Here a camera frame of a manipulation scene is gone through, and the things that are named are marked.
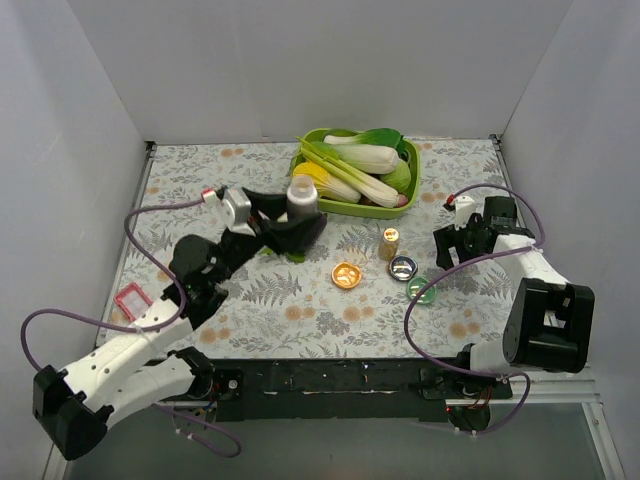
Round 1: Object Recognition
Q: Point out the white blue pill bottle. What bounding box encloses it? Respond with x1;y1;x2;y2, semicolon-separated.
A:
286;175;319;221

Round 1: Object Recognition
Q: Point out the yellow round pill case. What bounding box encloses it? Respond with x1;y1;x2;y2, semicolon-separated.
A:
331;262;362;290

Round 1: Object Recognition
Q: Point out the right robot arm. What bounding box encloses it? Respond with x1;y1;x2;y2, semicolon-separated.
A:
434;195;595;398

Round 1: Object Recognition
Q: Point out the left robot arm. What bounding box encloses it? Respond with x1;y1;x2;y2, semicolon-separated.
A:
32;187;327;460

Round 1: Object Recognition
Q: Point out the blue round pill case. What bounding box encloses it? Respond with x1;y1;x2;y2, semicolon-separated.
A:
388;255;418;282

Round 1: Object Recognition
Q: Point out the green plastic tray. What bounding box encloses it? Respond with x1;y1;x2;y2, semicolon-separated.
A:
290;128;420;219

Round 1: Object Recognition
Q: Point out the green round pill case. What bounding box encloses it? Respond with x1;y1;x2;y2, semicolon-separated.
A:
405;276;437;305

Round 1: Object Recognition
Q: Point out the small glass pill jar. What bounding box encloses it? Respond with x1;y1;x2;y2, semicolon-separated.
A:
378;228;400;262

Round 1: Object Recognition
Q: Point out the yellow napa cabbage toy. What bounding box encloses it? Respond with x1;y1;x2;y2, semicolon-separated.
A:
292;162;361;204

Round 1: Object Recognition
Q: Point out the green celery stalk toy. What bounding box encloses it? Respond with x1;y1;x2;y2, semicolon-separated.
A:
298;138;377;190

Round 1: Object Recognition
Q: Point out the green cabbage toy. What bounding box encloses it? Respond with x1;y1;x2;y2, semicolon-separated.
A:
379;160;412;194

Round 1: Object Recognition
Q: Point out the long white daikon toy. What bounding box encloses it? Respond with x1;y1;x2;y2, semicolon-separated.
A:
343;172;408;208

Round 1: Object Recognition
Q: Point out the floral table mat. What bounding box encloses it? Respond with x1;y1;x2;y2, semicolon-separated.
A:
118;137;515;359

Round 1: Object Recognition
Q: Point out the bok choy toy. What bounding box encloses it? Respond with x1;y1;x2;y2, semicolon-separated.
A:
312;128;406;175

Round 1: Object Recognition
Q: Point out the pink square pill box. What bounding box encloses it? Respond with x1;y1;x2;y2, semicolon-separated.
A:
114;282;152;322

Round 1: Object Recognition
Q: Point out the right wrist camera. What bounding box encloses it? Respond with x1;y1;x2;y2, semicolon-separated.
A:
446;195;476;230

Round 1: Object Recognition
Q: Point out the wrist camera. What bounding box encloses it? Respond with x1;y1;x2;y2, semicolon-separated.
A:
216;187;255;236
446;195;476;230

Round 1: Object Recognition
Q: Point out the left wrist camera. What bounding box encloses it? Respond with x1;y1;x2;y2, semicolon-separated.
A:
216;187;255;236

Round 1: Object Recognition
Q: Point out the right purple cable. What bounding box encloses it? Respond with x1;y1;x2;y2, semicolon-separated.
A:
403;182;546;434

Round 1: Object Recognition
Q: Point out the purple cable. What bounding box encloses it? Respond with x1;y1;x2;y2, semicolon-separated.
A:
20;193;242;458
403;182;546;434

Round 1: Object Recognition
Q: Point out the black base frame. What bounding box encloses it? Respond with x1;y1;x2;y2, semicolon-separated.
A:
172;358;512;422

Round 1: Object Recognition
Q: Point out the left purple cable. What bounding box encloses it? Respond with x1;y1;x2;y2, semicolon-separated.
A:
20;193;242;458

